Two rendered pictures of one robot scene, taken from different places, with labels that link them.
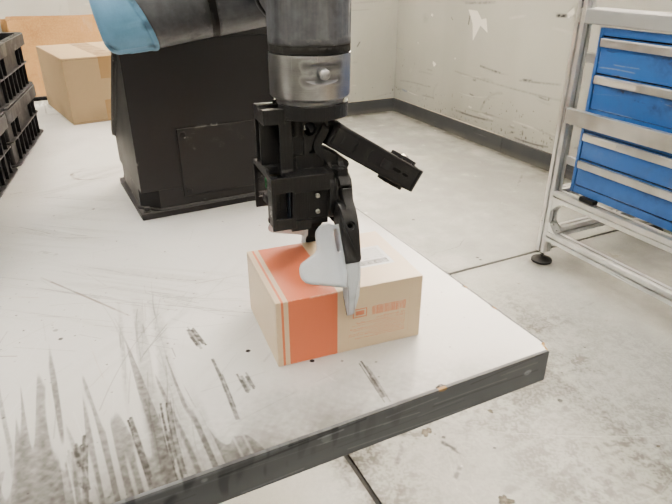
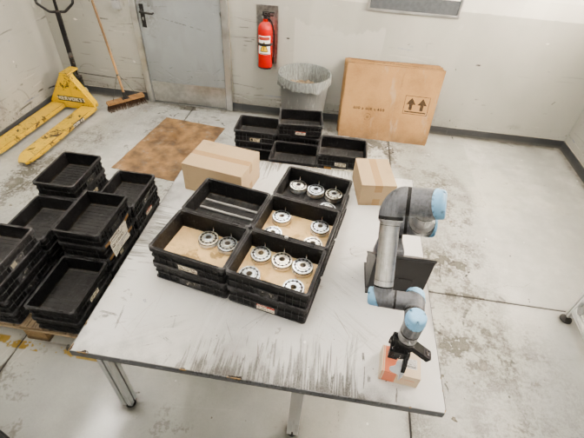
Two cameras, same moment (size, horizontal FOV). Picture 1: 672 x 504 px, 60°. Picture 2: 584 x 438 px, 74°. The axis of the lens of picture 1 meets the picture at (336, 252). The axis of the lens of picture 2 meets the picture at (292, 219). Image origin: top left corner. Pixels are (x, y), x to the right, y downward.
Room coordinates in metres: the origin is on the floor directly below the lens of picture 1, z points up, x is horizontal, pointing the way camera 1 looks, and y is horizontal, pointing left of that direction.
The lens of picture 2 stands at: (-0.41, -0.01, 2.29)
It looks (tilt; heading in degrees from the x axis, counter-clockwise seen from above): 42 degrees down; 32
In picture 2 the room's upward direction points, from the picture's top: 4 degrees clockwise
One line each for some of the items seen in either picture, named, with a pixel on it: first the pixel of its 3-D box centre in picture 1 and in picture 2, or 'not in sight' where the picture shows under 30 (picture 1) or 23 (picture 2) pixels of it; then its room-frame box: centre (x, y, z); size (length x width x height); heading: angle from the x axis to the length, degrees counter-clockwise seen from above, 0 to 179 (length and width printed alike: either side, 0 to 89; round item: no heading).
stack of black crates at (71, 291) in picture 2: not in sight; (73, 294); (0.08, 1.85, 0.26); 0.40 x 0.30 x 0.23; 26
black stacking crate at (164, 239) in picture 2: not in sight; (201, 246); (0.48, 1.06, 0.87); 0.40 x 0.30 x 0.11; 106
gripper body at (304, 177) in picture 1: (304, 162); (401, 345); (0.55, 0.03, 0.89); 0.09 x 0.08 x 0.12; 111
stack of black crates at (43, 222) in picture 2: not in sight; (48, 234); (0.26, 2.39, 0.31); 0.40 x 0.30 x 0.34; 26
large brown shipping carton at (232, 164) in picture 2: not in sight; (222, 169); (1.09, 1.48, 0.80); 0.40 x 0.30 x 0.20; 107
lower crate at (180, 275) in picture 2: not in sight; (203, 260); (0.48, 1.06, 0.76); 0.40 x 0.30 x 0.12; 106
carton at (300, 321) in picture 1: (331, 292); (399, 366); (0.56, 0.01, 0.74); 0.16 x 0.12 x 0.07; 111
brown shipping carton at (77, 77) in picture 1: (96, 79); (373, 181); (1.63, 0.66, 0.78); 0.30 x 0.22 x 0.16; 35
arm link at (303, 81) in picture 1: (310, 77); (408, 335); (0.55, 0.02, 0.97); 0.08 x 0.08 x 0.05
